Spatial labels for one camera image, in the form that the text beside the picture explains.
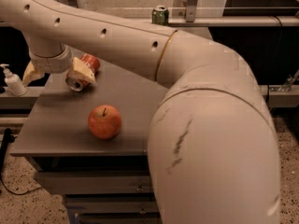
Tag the metal drawer knob upper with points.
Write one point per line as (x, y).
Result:
(139, 189)

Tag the red apple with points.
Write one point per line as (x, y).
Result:
(104, 121)

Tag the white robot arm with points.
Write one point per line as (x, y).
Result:
(213, 148)

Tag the white pump bottle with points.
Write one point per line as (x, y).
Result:
(13, 81)

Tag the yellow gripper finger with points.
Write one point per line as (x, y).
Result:
(31, 74)
(83, 70)

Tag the metal drawer knob lower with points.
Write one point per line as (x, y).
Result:
(142, 211)

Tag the green soda can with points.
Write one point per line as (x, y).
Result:
(160, 15)

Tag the red coke can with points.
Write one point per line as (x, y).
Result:
(79, 88)

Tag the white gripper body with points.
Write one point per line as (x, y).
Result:
(52, 64)

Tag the metal drawer knob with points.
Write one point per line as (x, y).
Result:
(142, 211)
(139, 189)

